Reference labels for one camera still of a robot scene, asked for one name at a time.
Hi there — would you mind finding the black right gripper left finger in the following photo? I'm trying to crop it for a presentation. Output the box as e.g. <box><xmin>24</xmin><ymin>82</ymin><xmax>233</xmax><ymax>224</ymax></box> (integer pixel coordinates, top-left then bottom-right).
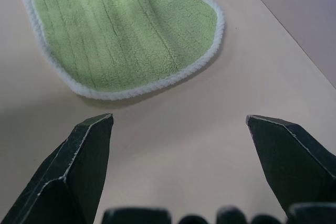
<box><xmin>0</xmin><ymin>113</ymin><xmax>114</xmax><ymax>224</ymax></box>

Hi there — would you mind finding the green microfiber cloth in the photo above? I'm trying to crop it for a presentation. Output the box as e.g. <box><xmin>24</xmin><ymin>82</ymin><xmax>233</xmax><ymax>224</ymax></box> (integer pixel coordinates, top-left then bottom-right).
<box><xmin>9</xmin><ymin>0</ymin><xmax>225</xmax><ymax>101</ymax></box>

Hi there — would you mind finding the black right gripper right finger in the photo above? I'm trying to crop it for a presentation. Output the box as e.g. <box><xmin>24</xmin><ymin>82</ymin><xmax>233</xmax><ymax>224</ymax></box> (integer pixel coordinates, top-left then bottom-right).
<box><xmin>245</xmin><ymin>114</ymin><xmax>336</xmax><ymax>220</ymax></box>

